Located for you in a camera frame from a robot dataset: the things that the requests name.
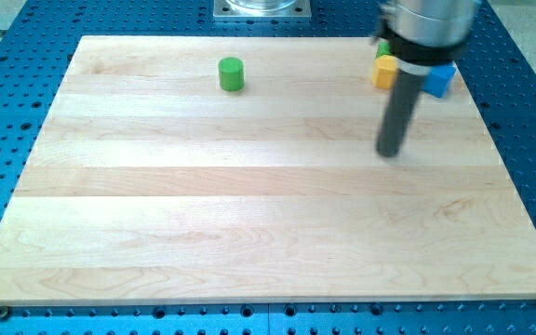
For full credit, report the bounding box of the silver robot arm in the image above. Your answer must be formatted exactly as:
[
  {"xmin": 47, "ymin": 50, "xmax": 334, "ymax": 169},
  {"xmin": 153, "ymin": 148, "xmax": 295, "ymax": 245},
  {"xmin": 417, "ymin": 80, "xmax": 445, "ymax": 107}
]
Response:
[{"xmin": 372, "ymin": 0, "xmax": 481, "ymax": 76}]

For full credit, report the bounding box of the green block behind arm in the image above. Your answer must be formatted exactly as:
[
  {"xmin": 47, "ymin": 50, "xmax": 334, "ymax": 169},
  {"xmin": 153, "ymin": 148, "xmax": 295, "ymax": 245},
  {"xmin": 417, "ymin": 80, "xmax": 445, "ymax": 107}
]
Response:
[{"xmin": 375, "ymin": 40, "xmax": 392, "ymax": 59}]

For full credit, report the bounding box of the green cylinder block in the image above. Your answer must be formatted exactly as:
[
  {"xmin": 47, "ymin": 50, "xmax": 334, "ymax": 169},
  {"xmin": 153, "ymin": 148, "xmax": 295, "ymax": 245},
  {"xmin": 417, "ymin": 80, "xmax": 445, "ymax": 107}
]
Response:
[{"xmin": 218, "ymin": 57, "xmax": 245, "ymax": 91}]

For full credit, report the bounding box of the light wooden board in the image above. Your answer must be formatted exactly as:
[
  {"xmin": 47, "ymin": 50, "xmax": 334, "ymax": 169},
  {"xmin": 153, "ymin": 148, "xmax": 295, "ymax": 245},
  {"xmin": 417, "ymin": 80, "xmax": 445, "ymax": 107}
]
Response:
[{"xmin": 0, "ymin": 35, "xmax": 536, "ymax": 306}]

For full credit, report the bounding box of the yellow hexagon block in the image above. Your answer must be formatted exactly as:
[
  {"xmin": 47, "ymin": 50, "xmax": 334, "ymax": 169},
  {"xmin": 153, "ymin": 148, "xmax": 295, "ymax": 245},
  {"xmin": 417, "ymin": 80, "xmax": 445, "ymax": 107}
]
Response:
[{"xmin": 371, "ymin": 55, "xmax": 398, "ymax": 89}]

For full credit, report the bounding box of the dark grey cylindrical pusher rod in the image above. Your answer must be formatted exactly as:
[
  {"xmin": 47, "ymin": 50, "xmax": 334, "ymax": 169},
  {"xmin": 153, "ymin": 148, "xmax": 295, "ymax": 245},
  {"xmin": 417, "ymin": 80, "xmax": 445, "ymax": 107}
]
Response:
[{"xmin": 376, "ymin": 70, "xmax": 426, "ymax": 157}]

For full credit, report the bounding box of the blue block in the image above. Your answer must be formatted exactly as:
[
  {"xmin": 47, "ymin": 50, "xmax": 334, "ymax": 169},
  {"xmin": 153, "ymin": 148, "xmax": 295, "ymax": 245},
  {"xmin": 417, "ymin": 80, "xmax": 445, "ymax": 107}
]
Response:
[{"xmin": 422, "ymin": 63, "xmax": 457, "ymax": 99}]

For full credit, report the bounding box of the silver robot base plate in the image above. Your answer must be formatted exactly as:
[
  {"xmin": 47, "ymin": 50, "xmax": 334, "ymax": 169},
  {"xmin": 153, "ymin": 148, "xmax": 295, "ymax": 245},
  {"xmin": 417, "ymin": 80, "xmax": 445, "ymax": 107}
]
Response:
[{"xmin": 213, "ymin": 0, "xmax": 312, "ymax": 19}]

